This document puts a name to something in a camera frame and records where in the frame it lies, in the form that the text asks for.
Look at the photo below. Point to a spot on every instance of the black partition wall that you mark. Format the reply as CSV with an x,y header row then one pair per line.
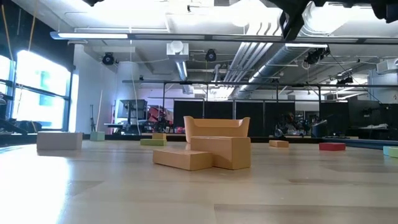
x,y
192,109

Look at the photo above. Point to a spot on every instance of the silver ventilation duct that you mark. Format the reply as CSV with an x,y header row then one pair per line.
x,y
248,59

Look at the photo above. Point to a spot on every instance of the green wooden block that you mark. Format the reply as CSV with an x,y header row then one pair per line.
x,y
393,152
153,142

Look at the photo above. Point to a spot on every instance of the bright window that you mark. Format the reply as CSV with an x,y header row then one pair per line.
x,y
40,93

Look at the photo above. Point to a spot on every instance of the ceiling light strip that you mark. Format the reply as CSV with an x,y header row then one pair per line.
x,y
93,35

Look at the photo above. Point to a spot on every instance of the black ceiling speaker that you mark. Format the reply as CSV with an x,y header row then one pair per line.
x,y
108,58
211,55

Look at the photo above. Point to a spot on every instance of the dark red wooden block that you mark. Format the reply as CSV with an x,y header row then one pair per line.
x,y
332,146

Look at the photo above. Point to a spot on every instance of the teal wooden block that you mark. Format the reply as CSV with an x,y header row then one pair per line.
x,y
385,151

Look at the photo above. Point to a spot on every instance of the thick orange wooden block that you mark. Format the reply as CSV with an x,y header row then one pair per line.
x,y
225,152

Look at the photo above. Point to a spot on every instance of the black background frame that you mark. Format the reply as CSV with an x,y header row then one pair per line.
x,y
248,84

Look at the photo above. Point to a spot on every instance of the small teal cube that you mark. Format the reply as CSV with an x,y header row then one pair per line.
x,y
97,136

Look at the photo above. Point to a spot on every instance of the monitor on stand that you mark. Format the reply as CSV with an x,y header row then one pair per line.
x,y
133,107

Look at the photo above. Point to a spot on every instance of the white ceiling unit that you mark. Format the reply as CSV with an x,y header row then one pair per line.
x,y
177,49

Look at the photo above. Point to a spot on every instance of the small orange cube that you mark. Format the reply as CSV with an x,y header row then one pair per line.
x,y
159,136

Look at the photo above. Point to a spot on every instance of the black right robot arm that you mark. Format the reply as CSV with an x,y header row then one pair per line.
x,y
385,9

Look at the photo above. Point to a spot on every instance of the yellow plastic bin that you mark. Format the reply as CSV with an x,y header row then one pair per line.
x,y
214,127

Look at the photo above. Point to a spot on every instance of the person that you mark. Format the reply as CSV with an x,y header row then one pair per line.
x,y
290,123

